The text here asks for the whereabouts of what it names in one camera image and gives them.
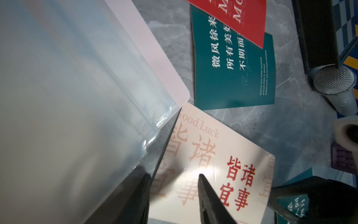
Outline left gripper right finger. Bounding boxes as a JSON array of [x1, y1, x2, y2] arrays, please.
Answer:
[[198, 174, 236, 224]]

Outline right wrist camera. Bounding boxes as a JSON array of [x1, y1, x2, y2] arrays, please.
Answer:
[[333, 115, 358, 169]]

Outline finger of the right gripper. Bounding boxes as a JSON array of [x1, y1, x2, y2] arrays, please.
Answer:
[[268, 176, 358, 224]]

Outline cream card red characters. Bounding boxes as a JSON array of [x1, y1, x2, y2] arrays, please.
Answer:
[[149, 103, 275, 224]]

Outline silver microphone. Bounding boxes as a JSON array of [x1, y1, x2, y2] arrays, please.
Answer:
[[313, 65, 358, 116]]

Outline red money card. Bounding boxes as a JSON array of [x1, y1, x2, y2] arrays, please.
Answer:
[[188, 0, 267, 48]]

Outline green card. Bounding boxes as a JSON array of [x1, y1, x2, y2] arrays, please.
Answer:
[[190, 6, 276, 110], [277, 166, 357, 217]]

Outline purple cube box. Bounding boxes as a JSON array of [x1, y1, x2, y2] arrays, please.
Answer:
[[331, 142, 358, 175]]

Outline black white chessboard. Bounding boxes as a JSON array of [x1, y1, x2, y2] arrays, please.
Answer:
[[291, 0, 358, 74]]

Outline pink photo album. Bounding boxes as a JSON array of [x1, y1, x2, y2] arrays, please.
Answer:
[[1, 1, 190, 224]]

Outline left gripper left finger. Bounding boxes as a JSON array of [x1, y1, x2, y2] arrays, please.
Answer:
[[85, 166, 151, 224]]

